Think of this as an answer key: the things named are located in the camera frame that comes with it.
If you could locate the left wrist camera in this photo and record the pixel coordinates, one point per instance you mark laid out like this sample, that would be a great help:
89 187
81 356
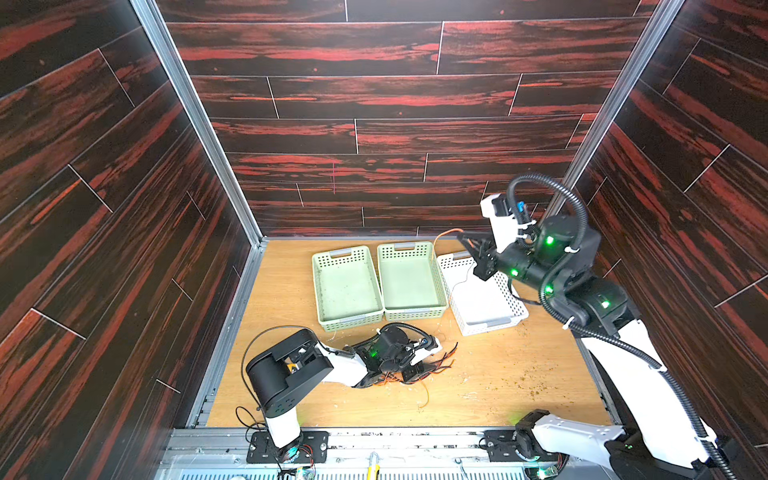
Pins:
429 346

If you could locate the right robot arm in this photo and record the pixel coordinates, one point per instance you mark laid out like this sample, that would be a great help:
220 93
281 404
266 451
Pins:
541 237

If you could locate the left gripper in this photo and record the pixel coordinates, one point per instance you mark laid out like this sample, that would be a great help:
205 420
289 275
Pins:
411 360

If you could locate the middle green basket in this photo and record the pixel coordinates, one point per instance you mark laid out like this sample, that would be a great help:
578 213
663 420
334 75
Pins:
410 281

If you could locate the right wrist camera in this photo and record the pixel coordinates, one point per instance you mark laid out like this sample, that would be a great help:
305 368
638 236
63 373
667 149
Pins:
509 221

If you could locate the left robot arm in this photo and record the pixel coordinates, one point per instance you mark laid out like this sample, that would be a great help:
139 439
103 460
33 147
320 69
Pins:
281 376

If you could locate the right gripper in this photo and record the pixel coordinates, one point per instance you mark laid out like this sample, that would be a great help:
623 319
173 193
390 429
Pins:
489 258

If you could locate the white basket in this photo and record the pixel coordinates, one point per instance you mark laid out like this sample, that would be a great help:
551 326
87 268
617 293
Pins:
479 306

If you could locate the left green basket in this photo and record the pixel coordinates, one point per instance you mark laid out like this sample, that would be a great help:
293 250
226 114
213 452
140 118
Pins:
347 290

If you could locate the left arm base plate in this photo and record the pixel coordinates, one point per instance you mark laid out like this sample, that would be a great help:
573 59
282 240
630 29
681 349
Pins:
309 448

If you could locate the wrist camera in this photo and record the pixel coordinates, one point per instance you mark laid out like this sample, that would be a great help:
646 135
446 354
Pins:
429 346
509 221

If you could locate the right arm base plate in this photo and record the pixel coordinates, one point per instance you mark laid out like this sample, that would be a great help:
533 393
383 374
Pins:
511 446

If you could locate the green basket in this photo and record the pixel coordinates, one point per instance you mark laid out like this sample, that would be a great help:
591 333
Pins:
410 281
347 290

